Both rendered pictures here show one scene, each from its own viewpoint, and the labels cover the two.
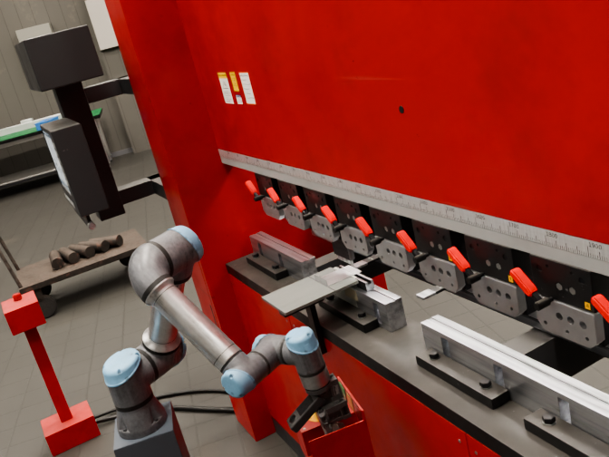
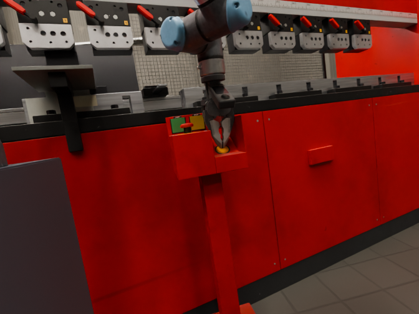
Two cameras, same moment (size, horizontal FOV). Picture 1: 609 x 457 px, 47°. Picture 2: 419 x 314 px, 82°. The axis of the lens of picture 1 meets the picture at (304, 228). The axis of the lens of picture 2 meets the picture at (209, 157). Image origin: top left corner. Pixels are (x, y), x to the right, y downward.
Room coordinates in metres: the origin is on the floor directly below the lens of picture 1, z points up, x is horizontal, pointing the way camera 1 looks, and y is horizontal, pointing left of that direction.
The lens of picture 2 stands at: (1.64, 0.80, 0.78)
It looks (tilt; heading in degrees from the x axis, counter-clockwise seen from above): 6 degrees down; 270
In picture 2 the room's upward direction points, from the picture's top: 8 degrees counter-clockwise
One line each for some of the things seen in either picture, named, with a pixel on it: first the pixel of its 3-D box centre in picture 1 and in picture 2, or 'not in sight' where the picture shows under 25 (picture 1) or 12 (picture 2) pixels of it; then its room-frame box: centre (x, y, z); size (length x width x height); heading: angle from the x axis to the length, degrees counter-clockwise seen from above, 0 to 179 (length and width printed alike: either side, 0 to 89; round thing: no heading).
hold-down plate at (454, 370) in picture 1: (459, 376); (226, 102); (1.53, -0.29, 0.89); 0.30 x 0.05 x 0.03; 23
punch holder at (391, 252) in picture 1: (401, 234); (161, 30); (1.76, -0.25, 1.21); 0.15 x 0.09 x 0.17; 23
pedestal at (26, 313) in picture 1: (46, 369); not in sight; (3.24, 1.44, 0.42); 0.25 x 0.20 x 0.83; 113
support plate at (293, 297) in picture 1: (309, 289); (62, 80); (2.05, 0.03, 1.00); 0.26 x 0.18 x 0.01; 113
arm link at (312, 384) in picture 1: (314, 375); (211, 70); (1.60, 0.07, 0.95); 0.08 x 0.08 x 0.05
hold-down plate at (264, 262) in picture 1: (266, 266); not in sight; (2.64, 0.18, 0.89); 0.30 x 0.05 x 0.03; 23
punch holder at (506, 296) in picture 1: (505, 269); (243, 33); (1.40, -0.41, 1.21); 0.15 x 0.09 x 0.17; 23
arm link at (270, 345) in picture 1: (271, 352); (188, 33); (1.65, 0.16, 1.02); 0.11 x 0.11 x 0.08; 50
